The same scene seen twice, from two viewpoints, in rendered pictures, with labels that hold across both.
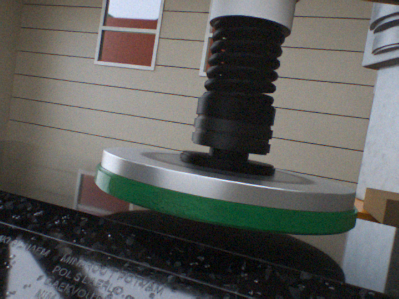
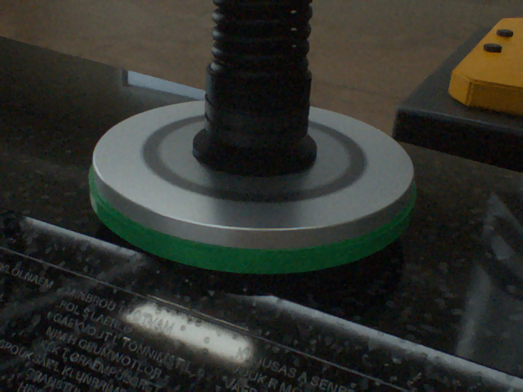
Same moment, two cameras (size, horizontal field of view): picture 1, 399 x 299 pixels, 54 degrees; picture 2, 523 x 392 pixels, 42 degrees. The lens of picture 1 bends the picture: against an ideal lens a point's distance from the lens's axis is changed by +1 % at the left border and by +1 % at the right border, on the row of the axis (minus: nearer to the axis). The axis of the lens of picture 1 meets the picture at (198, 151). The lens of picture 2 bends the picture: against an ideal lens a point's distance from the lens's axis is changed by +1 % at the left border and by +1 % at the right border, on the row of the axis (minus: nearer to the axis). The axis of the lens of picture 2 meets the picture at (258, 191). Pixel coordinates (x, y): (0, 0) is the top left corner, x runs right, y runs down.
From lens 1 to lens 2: 0.18 m
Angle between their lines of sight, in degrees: 24
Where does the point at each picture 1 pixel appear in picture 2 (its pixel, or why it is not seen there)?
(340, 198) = (368, 219)
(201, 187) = (195, 232)
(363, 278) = (384, 309)
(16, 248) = (18, 279)
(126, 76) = not seen: outside the picture
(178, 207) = (173, 253)
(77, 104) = not seen: outside the picture
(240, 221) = (240, 267)
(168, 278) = (177, 315)
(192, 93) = not seen: outside the picture
